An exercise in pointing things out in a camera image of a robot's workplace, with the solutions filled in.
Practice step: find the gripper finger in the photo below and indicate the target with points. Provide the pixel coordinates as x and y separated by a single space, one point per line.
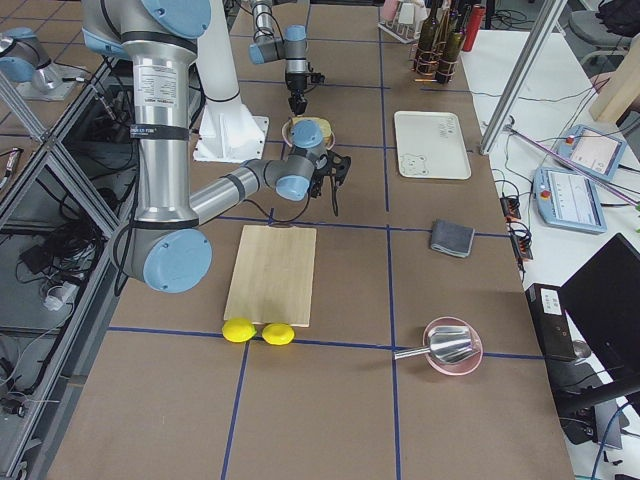
298 104

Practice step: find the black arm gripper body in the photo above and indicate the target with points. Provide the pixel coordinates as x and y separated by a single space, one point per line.
296 83

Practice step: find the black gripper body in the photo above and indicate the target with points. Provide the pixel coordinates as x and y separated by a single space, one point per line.
317 188

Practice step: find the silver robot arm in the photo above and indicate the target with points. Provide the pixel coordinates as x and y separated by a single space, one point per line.
162 243
271 44

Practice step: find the cream bear serving tray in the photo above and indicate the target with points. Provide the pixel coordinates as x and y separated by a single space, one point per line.
430 145

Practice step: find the wooden cutting board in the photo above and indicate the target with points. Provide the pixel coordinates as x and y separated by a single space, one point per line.
272 279

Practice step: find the dark green wine bottle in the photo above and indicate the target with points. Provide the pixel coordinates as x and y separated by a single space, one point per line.
427 35

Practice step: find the folded grey cloth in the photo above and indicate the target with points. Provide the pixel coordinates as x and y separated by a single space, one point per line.
452 239

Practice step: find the yellow lemon right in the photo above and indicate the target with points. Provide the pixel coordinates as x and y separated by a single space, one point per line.
278 334

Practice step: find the yellow lemon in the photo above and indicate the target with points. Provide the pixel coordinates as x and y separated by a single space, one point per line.
278 334
238 330

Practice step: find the yellow lemon left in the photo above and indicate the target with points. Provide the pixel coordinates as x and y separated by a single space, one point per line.
238 330

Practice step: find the red bottle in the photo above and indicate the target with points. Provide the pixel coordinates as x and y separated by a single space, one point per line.
476 15

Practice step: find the metal scoop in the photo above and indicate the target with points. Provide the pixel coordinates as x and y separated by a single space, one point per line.
446 344

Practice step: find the blue teach pendant near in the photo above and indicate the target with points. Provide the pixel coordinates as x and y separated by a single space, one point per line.
568 201

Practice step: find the blue teach pendant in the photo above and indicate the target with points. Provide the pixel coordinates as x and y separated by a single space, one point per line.
592 150
568 201

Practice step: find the pink bowl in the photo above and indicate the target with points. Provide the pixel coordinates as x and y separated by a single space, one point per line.
464 367

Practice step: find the black computer box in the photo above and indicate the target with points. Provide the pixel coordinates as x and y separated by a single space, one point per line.
550 322

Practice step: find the blue teach pendant far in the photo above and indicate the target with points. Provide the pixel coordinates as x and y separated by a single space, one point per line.
592 150

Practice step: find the black monitor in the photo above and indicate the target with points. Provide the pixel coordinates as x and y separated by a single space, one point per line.
602 300

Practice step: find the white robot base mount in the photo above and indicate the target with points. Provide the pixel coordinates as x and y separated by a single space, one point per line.
228 132

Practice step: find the copper wire bottle rack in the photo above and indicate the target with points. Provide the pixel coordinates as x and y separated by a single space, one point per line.
433 65

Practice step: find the aluminium frame post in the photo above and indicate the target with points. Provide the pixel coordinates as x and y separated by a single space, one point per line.
536 40

